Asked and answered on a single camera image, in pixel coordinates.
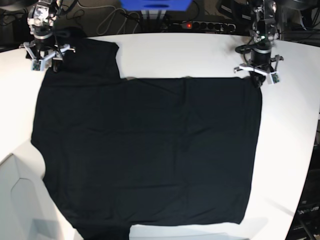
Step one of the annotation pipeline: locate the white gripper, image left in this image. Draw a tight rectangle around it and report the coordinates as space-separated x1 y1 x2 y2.
19 42 76 73

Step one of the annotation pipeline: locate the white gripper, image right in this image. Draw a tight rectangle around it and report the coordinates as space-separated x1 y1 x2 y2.
233 51 284 88

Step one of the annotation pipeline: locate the black T-shirt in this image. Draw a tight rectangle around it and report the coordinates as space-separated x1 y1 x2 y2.
31 37 263 240

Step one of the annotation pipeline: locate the black power strip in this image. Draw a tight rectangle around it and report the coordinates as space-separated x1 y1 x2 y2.
168 21 237 34

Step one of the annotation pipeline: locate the blue box overhead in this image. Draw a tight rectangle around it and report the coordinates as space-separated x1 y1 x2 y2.
120 0 193 11

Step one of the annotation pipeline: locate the white side table panel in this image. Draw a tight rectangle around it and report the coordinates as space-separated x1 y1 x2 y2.
0 154 76 240

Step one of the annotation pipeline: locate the black equipment with white lettering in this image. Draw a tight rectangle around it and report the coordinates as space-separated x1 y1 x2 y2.
286 145 320 240

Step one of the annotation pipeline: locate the wrist camera, image right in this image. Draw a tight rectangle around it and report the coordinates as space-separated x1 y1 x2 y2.
266 71 280 85

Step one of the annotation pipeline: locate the wrist camera, image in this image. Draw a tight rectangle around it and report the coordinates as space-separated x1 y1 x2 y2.
266 71 280 85
31 59 46 72

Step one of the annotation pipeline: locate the wrist camera, image left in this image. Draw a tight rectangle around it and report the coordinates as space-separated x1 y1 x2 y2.
31 59 46 72

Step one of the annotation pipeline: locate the white grey cable on floor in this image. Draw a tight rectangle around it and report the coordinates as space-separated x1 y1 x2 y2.
96 7 141 36

